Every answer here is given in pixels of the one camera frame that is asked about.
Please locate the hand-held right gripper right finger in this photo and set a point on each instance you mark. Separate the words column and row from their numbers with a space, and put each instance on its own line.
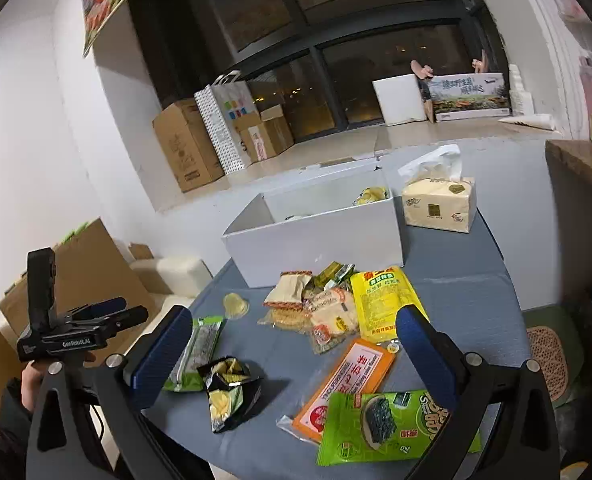
column 426, row 355

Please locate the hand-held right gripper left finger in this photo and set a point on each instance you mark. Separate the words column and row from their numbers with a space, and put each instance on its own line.
column 160, row 355

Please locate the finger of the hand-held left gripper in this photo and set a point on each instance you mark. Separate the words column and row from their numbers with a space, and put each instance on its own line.
column 130, row 316
column 108, row 304

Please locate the small candy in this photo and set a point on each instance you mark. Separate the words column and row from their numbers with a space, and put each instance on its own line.
column 393, row 345

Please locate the green wafer packet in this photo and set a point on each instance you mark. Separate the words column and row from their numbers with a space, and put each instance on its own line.
column 200, row 345

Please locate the black yellow snack packet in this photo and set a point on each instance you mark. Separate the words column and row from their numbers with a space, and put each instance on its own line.
column 225, row 400

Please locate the orange snack packet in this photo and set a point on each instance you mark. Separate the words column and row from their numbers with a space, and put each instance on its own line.
column 348, row 385

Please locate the small jelly cup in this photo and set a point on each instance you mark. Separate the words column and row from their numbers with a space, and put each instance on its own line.
column 235, row 306

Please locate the green seaweed packet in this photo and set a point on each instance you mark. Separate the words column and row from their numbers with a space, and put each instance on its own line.
column 376, row 430

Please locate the white rice cracker packet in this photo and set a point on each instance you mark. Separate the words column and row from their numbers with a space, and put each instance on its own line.
column 331, row 317

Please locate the clear golden snack packet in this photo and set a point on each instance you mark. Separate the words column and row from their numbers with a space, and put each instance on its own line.
column 281, row 319

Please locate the beige red-ended wafer packet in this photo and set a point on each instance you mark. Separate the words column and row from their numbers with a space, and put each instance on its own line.
column 288, row 290

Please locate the white cardboard box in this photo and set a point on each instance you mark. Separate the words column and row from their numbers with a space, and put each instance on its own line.
column 316, row 250

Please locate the person's left forearm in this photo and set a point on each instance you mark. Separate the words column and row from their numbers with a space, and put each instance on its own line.
column 3, row 430

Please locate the person's left hand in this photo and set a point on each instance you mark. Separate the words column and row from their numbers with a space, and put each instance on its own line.
column 31, row 385

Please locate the flat cardboard sheet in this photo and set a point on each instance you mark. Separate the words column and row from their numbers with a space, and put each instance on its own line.
column 85, row 260

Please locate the cream cushion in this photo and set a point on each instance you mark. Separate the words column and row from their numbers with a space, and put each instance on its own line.
column 180, row 272

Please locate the round woven stool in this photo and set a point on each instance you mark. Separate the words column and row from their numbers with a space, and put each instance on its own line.
column 548, row 360

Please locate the yellow tissue pack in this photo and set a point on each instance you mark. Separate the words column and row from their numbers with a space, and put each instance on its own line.
column 441, row 205

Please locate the yellow snack bag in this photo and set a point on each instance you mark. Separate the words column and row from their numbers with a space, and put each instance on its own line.
column 371, row 196

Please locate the large cardboard box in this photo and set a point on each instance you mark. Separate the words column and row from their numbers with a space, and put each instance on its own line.
column 185, row 150

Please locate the polka-dot paper bag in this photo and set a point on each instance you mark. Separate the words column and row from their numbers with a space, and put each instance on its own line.
column 225, row 125

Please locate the small open cardboard box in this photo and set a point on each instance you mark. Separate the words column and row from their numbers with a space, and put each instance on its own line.
column 271, row 140

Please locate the wooden cabinet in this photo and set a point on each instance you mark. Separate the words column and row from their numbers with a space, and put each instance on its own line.
column 576, row 160

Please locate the white squeeze tube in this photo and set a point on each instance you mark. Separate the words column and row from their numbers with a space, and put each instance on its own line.
column 526, row 121

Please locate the white foam box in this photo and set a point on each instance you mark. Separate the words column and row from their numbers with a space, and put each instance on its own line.
column 398, row 100

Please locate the landscape printed box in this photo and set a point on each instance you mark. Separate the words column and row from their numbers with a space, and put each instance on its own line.
column 468, row 95

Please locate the white bottle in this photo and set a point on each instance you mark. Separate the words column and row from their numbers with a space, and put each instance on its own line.
column 520, row 97

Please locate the pink slipper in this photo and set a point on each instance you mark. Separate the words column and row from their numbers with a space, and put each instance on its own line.
column 421, row 69
column 482, row 64

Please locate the dark framed window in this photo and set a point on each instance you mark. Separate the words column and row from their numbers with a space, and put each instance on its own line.
column 276, row 10

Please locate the white curtain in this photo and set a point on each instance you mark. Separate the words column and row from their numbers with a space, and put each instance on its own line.
column 556, row 35

